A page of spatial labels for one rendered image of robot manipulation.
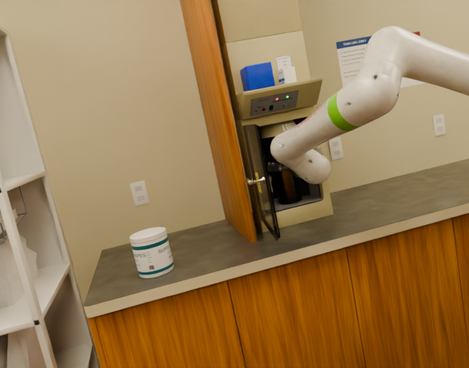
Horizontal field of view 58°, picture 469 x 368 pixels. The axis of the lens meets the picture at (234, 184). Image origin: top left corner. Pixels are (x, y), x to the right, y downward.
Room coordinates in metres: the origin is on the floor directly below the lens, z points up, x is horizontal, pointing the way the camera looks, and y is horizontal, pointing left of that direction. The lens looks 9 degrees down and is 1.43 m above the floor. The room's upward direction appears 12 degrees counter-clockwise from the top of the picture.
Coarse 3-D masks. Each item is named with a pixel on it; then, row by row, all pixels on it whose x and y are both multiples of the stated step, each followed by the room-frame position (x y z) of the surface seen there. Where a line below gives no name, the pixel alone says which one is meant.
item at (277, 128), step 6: (288, 120) 1.78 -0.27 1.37; (264, 126) 1.80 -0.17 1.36; (270, 126) 1.77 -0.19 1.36; (276, 126) 1.76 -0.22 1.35; (282, 126) 1.76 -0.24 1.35; (288, 126) 1.76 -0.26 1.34; (264, 132) 1.79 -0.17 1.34; (270, 132) 1.77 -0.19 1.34; (276, 132) 1.75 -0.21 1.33; (282, 132) 1.75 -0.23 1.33
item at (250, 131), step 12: (252, 132) 1.47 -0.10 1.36; (252, 144) 1.53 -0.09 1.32; (252, 156) 1.61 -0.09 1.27; (264, 168) 1.38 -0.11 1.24; (264, 180) 1.39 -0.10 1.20; (264, 192) 1.45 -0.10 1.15; (264, 204) 1.51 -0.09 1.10; (264, 216) 1.58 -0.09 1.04; (276, 228) 1.38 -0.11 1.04; (276, 240) 1.40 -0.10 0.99
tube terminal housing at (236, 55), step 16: (224, 48) 1.73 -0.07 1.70; (240, 48) 1.71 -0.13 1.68; (256, 48) 1.72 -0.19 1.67; (272, 48) 1.74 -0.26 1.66; (288, 48) 1.75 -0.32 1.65; (304, 48) 1.76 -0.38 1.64; (224, 64) 1.79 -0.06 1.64; (240, 64) 1.71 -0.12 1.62; (272, 64) 1.73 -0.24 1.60; (304, 64) 1.76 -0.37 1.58; (240, 80) 1.71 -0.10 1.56; (288, 112) 1.74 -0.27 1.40; (304, 112) 1.75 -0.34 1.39; (240, 128) 1.73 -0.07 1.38; (240, 144) 1.78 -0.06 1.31; (256, 208) 1.72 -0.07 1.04; (304, 208) 1.74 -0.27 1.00; (320, 208) 1.75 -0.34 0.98; (256, 224) 1.78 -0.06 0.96; (288, 224) 1.72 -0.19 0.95
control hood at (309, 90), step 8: (304, 80) 1.64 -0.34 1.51; (312, 80) 1.64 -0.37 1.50; (320, 80) 1.65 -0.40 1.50; (264, 88) 1.60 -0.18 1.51; (272, 88) 1.61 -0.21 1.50; (280, 88) 1.62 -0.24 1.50; (288, 88) 1.63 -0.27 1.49; (296, 88) 1.64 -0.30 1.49; (304, 88) 1.65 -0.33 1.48; (312, 88) 1.67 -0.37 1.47; (320, 88) 1.68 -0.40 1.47; (240, 96) 1.63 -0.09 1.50; (248, 96) 1.60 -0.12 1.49; (256, 96) 1.61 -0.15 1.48; (264, 96) 1.62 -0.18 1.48; (304, 96) 1.68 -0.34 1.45; (312, 96) 1.70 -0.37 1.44; (240, 104) 1.65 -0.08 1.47; (248, 104) 1.63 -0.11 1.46; (304, 104) 1.72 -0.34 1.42; (312, 104) 1.73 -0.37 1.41; (240, 112) 1.68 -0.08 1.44; (248, 112) 1.66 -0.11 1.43; (272, 112) 1.70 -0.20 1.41
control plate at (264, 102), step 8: (272, 96) 1.64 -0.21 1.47; (280, 96) 1.65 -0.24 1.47; (296, 96) 1.67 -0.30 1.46; (256, 104) 1.64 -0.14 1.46; (264, 104) 1.65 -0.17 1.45; (272, 104) 1.66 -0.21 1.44; (280, 104) 1.68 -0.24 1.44; (288, 104) 1.69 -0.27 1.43; (296, 104) 1.70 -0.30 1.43; (256, 112) 1.67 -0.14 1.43; (264, 112) 1.68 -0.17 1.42
